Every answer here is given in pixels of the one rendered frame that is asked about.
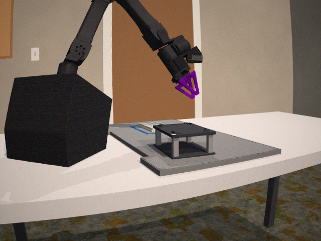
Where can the white well plate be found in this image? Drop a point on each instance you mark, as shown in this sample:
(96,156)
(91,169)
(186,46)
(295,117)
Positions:
(149,126)

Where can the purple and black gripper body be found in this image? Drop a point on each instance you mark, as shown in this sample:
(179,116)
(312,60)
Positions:
(175,72)

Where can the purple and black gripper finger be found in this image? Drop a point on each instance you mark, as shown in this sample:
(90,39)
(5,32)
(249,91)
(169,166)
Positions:
(187,77)
(178,87)

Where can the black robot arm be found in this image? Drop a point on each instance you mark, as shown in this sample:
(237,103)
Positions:
(153,32)

